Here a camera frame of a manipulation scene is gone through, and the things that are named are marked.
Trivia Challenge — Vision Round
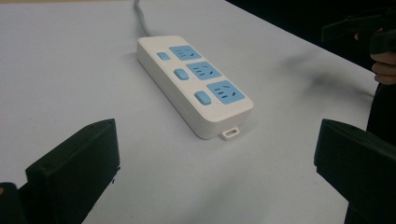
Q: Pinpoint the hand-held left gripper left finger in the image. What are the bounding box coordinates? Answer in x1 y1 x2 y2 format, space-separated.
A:
19 118 121 224

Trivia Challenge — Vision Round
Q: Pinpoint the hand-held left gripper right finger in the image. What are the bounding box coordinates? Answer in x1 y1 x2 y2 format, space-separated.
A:
313 119 396 224

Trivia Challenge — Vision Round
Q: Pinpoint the white and blue power strip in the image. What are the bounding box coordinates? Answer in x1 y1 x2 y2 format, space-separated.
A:
135 35 255 141

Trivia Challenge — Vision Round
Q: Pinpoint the grey power strip cable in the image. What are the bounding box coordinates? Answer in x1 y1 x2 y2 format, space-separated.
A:
134 0 152 37

